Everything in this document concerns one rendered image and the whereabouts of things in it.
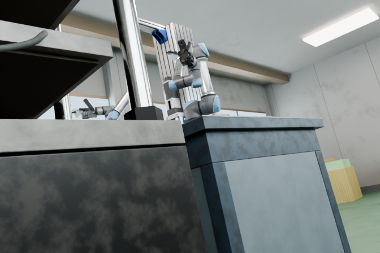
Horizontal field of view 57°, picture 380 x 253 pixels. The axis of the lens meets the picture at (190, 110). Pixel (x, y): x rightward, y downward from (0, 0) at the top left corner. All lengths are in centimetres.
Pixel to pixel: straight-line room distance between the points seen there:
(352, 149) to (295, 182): 736
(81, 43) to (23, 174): 40
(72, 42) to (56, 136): 30
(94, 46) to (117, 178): 37
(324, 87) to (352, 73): 68
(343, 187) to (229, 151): 600
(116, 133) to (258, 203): 50
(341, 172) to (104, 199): 638
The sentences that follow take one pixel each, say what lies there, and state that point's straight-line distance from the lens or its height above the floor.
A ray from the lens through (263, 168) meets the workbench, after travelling 112.
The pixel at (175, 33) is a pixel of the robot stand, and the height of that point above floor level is 192.
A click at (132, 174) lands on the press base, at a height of 66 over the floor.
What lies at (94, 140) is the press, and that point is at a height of 74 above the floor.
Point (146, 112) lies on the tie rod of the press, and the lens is 86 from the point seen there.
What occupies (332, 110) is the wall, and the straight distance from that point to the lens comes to 874.
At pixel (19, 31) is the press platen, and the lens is 88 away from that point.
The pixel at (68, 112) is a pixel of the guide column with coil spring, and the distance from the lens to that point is 125.
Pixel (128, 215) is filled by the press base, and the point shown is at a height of 58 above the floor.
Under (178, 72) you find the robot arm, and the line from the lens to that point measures 239.
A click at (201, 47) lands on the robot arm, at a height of 162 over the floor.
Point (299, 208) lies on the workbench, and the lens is 124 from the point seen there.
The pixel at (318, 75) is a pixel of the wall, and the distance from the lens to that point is 894.
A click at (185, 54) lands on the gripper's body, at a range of 214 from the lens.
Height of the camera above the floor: 59
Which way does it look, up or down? 14 degrees up
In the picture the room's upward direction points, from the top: 12 degrees counter-clockwise
